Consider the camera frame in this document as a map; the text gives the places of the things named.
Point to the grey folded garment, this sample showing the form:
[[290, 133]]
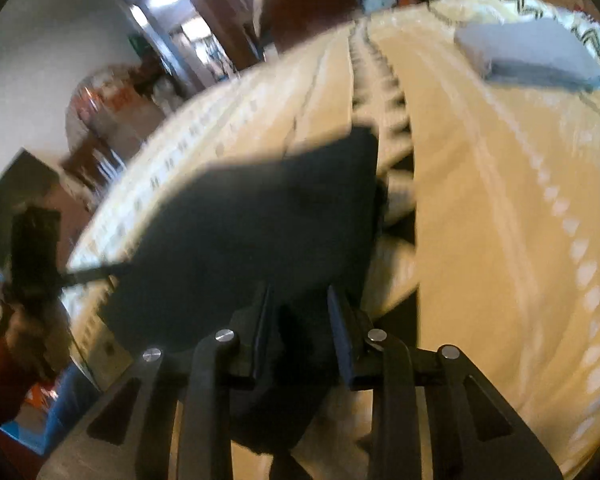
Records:
[[539, 53]]

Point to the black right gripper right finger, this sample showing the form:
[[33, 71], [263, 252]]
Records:
[[436, 397]]

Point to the dark wooden wardrobe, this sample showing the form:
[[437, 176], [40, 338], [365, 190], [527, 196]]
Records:
[[230, 15]]

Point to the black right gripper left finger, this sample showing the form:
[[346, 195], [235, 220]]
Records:
[[167, 416]]

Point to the black pants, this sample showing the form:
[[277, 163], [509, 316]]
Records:
[[284, 230]]

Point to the yellow patterned bedspread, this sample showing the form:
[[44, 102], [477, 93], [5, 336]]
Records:
[[494, 208]]

